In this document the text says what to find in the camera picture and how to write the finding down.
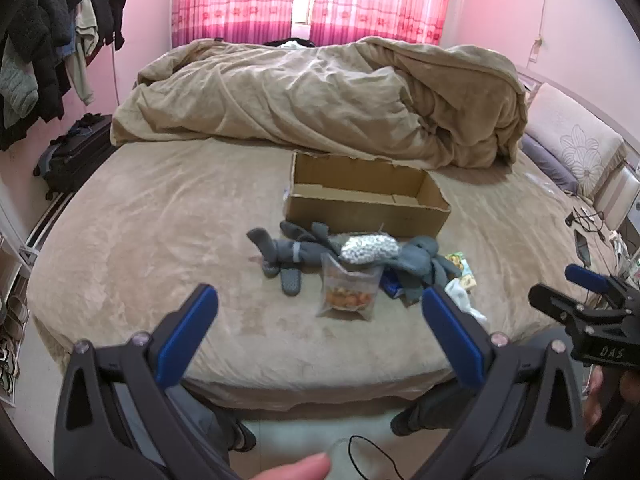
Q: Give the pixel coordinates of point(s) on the grey sock with dotted sole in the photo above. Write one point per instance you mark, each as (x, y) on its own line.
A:
(280, 260)

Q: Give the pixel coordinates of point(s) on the clear bag of orange snacks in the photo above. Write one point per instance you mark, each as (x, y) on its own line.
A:
(350, 292)

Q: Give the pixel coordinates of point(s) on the dark cloth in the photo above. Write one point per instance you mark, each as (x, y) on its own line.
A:
(287, 42)

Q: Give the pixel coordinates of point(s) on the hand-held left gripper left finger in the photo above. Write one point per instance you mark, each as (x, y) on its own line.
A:
(187, 330)

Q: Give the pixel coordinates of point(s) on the black suitcase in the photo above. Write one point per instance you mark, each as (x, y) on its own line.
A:
(75, 157)

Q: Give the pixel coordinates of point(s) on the cardboard box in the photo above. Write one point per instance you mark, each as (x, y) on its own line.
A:
(365, 195)

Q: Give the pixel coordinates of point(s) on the hanging dark clothes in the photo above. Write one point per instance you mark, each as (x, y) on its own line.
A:
(45, 45)

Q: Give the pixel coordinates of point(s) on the person's left hand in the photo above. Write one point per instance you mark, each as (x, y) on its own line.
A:
(295, 470)

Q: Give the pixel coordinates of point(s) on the green printed packet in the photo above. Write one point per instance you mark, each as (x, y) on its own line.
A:
(462, 267)

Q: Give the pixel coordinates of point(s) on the purple pillow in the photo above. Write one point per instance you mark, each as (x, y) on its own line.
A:
(547, 157)

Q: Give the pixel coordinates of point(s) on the pink curtain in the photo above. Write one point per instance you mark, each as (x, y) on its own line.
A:
(310, 0)

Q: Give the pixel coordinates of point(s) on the shoe rack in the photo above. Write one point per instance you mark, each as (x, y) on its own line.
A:
(11, 330)

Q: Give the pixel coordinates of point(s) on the person's right hand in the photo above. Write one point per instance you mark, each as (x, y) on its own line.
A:
(595, 400)

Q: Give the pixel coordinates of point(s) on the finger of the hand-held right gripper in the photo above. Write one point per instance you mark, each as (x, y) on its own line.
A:
(585, 274)
(552, 301)

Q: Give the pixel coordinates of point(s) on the beige duvet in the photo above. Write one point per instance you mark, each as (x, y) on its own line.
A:
(320, 95)

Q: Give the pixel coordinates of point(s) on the person's right leg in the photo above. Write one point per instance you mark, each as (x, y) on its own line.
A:
(425, 412)

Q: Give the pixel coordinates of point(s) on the white patterned pouch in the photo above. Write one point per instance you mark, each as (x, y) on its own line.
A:
(367, 249)

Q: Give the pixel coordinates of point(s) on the black phone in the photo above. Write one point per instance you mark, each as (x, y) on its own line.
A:
(582, 247)

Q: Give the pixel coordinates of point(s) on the white plastic wrapper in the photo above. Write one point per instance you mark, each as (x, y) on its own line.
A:
(462, 300)

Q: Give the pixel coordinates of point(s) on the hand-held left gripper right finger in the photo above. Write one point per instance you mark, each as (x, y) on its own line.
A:
(452, 332)

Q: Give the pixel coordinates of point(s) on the blue packet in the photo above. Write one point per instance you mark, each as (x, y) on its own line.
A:
(390, 285)

